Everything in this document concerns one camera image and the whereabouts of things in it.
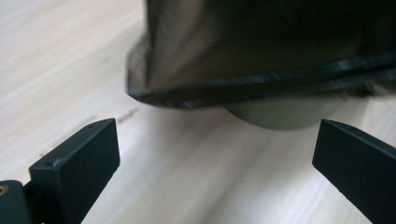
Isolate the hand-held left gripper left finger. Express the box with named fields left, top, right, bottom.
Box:
left=28, top=118, right=121, bottom=224

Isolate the green round trash bin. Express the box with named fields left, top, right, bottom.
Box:
left=223, top=95, right=347, bottom=132

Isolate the black plastic garbage bag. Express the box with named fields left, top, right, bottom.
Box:
left=125, top=0, right=396, bottom=110

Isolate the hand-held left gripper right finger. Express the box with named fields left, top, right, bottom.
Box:
left=311, top=119, right=396, bottom=224

